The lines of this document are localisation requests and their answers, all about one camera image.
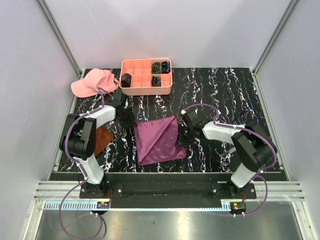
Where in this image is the purple cloth napkin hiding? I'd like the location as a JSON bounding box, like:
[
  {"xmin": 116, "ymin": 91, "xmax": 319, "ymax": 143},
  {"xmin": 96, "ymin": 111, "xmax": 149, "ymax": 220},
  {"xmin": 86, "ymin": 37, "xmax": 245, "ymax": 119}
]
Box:
[{"xmin": 133, "ymin": 116, "xmax": 186, "ymax": 166}]

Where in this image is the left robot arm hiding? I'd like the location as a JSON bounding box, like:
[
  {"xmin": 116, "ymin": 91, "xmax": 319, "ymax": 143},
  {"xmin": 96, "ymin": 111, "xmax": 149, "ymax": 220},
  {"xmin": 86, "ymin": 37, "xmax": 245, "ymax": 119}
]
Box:
[{"xmin": 59, "ymin": 92, "xmax": 136, "ymax": 198}]

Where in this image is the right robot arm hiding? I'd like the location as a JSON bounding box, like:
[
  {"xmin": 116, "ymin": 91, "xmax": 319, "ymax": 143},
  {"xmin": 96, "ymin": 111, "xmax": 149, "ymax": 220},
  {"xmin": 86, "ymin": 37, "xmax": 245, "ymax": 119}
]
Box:
[{"xmin": 175, "ymin": 110, "xmax": 278, "ymax": 199}]

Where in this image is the brown cloth napkin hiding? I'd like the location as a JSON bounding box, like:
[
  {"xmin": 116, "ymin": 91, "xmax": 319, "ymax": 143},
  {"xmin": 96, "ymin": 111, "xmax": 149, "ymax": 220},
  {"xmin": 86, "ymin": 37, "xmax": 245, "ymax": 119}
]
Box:
[{"xmin": 94, "ymin": 125, "xmax": 115, "ymax": 157}]

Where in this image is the dark rolled sock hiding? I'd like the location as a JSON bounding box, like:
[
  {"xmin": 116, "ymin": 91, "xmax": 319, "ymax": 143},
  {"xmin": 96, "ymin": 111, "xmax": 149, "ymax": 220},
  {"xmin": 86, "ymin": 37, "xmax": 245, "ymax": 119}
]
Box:
[{"xmin": 120, "ymin": 73, "xmax": 132, "ymax": 88}]

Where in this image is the pink baseball cap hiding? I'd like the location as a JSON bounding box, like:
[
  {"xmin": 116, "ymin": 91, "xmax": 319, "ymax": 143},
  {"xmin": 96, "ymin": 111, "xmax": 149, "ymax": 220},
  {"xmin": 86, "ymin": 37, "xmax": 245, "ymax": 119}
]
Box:
[{"xmin": 71, "ymin": 68, "xmax": 119, "ymax": 98}]

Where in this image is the pink divided organizer box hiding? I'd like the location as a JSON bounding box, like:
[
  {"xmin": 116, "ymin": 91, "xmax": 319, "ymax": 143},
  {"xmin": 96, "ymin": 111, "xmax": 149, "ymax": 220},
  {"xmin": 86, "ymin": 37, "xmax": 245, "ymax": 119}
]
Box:
[{"xmin": 119, "ymin": 58, "xmax": 173, "ymax": 96}]

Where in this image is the silver knife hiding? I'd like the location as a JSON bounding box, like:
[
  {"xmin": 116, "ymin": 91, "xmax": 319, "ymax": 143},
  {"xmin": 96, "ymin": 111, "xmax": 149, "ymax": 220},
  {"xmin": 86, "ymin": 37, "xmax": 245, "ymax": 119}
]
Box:
[{"xmin": 220, "ymin": 147, "xmax": 236, "ymax": 157}]

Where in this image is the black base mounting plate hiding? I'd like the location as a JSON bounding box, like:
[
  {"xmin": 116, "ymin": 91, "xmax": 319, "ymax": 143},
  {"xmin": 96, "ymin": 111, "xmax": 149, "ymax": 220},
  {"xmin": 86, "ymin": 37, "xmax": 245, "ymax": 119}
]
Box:
[{"xmin": 79, "ymin": 173, "xmax": 257, "ymax": 211}]

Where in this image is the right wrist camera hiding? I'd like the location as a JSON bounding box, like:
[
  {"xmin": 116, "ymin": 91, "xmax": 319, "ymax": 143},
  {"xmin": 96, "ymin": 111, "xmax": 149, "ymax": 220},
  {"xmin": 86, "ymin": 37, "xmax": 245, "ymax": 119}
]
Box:
[{"xmin": 181, "ymin": 110, "xmax": 207, "ymax": 129}]

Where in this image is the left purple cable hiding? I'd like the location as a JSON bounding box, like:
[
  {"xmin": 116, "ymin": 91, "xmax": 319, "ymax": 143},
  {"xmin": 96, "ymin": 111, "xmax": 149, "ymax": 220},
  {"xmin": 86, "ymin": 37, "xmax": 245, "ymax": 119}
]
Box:
[{"xmin": 58, "ymin": 86, "xmax": 113, "ymax": 240}]

